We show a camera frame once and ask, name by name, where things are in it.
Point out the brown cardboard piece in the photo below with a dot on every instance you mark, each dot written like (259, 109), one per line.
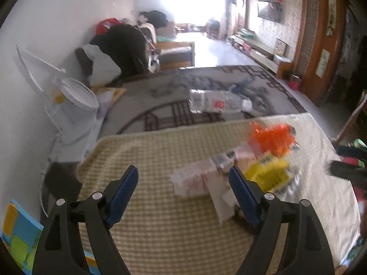
(223, 198)

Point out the yellow crumpled carton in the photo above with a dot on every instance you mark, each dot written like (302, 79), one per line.
(271, 173)

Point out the grey patterned carpet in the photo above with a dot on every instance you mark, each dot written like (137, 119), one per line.
(161, 101)

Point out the white standing fan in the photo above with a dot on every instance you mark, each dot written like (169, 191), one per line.
(70, 105)

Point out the wall mounted television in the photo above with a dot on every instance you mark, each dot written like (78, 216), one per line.
(270, 11)

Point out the white plastic bag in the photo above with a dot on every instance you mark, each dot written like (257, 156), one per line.
(104, 69)

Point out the white grey printed wrapper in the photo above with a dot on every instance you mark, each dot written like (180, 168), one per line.
(289, 188)

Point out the clear plastic water bottle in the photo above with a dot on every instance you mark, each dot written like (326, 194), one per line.
(217, 102)

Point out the orange plastic wrapper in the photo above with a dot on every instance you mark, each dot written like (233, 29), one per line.
(277, 139)

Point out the blue yellow green box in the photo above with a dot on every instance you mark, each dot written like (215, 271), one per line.
(20, 237)

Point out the red green trash bucket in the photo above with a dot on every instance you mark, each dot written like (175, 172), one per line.
(356, 143)

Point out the beige striped table cloth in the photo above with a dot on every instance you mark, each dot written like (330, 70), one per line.
(161, 233)

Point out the pink white paper carton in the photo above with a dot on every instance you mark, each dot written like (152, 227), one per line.
(195, 179)

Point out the wooden sofa bench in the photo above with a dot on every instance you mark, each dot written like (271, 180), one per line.
(176, 54)

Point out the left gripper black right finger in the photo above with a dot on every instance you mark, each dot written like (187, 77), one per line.
(306, 249)

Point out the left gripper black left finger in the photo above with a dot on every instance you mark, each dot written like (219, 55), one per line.
(99, 213)

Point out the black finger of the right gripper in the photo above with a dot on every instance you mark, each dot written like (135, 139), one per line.
(354, 174)
(352, 152)

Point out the low tv cabinet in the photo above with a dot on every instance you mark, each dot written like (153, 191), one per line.
(263, 55)

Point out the black clothes pile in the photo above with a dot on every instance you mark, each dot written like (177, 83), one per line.
(126, 46)

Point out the small red trash bin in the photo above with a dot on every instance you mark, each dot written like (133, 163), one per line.
(294, 82)

